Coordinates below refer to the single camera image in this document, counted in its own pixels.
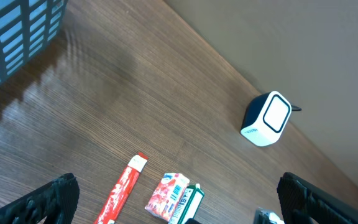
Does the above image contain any red stick packet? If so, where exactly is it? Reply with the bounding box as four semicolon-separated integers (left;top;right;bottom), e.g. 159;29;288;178
94;152;148;224

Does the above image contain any white barcode scanner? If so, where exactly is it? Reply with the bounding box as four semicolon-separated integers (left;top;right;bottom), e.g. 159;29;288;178
240;91;292;147

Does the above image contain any red Kleenex tissue pack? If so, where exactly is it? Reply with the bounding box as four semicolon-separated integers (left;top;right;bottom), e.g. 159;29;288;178
145;173;190;222

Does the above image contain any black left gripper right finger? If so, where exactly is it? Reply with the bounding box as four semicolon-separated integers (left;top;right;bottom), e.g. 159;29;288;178
277;172;358;224

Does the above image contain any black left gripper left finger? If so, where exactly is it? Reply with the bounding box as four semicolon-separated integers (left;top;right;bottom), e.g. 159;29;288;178
0;173;80;224

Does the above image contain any dark green small box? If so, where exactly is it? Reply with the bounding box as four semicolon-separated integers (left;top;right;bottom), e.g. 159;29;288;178
168;184;204;224

